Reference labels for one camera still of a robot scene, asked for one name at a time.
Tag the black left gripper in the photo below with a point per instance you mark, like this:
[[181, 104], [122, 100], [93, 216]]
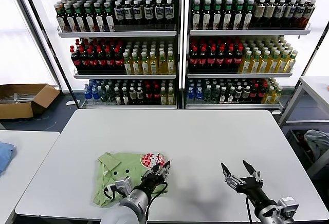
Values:
[[154, 183]]

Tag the green polo shirt with print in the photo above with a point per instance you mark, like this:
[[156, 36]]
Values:
[[120, 162]]

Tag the folded blue cloth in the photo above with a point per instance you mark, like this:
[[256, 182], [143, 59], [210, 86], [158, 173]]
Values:
[[5, 154]]

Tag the blue water bottle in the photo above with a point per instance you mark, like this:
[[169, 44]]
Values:
[[87, 95], [95, 94], [199, 93], [191, 93]]

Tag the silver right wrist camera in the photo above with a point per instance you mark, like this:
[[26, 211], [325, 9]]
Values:
[[288, 206]]

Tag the dark tea bottle green cap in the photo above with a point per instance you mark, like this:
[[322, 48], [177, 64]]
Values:
[[110, 19], [238, 16], [79, 19], [248, 16], [218, 16], [99, 19], [228, 16], [70, 19], [207, 16], [90, 19], [196, 16], [61, 19]]

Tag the grey blue garment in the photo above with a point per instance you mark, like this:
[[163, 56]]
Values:
[[317, 141]]

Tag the open cardboard box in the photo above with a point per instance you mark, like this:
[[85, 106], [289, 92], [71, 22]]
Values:
[[15, 111]]

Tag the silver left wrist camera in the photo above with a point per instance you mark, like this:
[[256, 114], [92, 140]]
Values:
[[123, 184]]

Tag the grey metal frame table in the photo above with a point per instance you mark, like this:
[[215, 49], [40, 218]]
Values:
[[314, 84]]

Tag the grey metal shelf rack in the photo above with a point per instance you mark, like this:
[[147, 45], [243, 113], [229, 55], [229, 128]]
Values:
[[244, 32], [118, 34]]

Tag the dark green drink bottle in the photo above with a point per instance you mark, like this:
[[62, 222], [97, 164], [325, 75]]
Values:
[[207, 95], [110, 95], [216, 95], [103, 95]]

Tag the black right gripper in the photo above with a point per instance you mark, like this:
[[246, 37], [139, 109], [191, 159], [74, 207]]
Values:
[[253, 190]]

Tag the yellow tea bottle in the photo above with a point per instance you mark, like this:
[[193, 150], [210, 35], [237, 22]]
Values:
[[274, 64], [291, 64], [164, 96], [283, 64], [255, 64], [171, 66], [127, 66], [145, 66], [277, 95], [264, 64], [268, 96], [171, 96], [246, 64], [136, 66], [162, 66], [153, 66]]

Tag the dark drink bottle blue label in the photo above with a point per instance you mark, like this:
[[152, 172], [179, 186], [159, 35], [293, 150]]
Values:
[[148, 13], [299, 12], [279, 12], [308, 13], [169, 13], [290, 12], [119, 13], [159, 13], [138, 13], [128, 13]]

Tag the silver metal parts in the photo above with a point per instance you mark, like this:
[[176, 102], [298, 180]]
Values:
[[18, 97]]

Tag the dark drink bottle white cap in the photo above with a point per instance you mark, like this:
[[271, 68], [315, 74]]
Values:
[[132, 95], [140, 95], [118, 96], [238, 93], [223, 96], [246, 93], [125, 96], [231, 96]]

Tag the cola bottle red cap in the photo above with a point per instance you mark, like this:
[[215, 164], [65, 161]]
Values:
[[238, 60], [76, 62], [229, 60], [254, 92], [110, 62], [119, 62], [93, 62], [101, 62], [220, 60], [202, 60], [211, 60], [157, 95], [149, 95], [84, 62], [262, 91], [194, 60]]

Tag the dark drink bottle beige label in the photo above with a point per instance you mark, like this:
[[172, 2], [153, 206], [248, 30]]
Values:
[[269, 12], [259, 12]]

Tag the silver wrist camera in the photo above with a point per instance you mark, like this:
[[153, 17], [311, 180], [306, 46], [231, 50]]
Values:
[[288, 206], [123, 184]]

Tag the white paper scrap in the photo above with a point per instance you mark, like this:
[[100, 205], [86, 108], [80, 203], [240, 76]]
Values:
[[70, 103]]

